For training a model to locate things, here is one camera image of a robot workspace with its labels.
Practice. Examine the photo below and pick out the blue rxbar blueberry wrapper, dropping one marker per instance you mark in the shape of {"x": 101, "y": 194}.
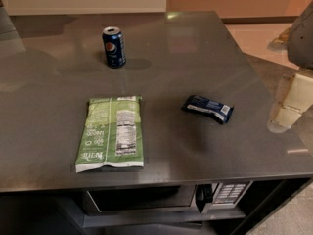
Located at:
{"x": 209, "y": 108}

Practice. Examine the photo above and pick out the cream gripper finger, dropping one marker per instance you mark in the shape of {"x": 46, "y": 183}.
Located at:
{"x": 295, "y": 92}
{"x": 283, "y": 117}

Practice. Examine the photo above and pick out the grey microwave oven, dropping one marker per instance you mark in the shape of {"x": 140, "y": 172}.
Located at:
{"x": 205, "y": 197}

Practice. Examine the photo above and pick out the blue pepsi soda can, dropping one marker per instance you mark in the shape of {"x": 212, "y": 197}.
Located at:
{"x": 114, "y": 46}

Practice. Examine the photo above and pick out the green jalapeno chip bag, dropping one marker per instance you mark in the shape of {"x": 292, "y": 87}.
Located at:
{"x": 112, "y": 134}

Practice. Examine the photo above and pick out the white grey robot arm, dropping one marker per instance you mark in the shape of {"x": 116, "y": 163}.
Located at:
{"x": 300, "y": 45}

